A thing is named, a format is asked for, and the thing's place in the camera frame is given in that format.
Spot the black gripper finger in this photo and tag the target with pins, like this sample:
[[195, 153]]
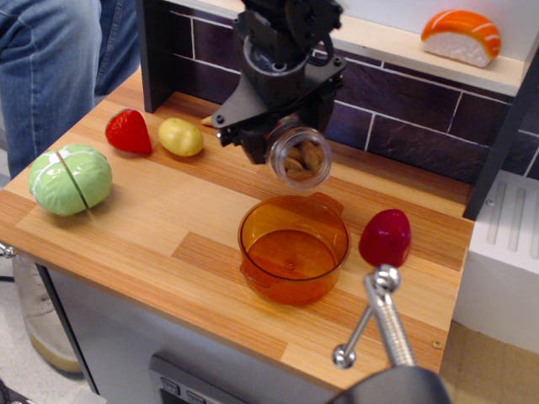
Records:
[[253, 140], [315, 111]]

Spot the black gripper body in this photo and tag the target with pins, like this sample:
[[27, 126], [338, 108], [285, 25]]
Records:
[[268, 91]]

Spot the clear almond jar red label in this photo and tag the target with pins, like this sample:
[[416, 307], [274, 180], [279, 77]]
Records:
[[298, 155]]

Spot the orange transparent plastic pot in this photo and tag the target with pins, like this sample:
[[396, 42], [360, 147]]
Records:
[[293, 247]]

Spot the toy ice cream cone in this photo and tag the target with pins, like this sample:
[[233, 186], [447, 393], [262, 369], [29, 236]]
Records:
[[208, 122]]

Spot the light wooden shelf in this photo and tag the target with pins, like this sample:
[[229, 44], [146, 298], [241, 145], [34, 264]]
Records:
[[390, 31]]

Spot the dark shelf left support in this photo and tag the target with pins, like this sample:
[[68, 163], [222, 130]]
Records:
[[154, 25]]

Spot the red toy strawberry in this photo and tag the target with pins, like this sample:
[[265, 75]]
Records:
[[127, 131]]

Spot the dark red toy egg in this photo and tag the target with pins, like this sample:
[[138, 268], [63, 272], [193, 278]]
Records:
[[386, 239]]

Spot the toy salmon sushi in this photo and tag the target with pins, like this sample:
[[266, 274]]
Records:
[[462, 35]]

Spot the green toy cabbage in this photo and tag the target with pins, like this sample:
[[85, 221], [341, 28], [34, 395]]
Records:
[[70, 179]]

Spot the person in blue jeans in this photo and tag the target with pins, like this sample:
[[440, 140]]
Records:
[[58, 60]]

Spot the grey cabinet with control panel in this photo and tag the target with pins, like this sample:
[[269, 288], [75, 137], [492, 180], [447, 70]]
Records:
[[115, 341]]

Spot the white ribbed appliance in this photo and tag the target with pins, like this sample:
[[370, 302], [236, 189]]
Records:
[[498, 295]]

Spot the small metal knob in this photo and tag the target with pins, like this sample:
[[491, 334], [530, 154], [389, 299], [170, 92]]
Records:
[[7, 252]]

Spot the beige shoe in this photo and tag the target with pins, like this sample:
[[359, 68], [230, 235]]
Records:
[[42, 323]]

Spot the dark shelf side post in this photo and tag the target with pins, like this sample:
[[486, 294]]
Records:
[[506, 136]]

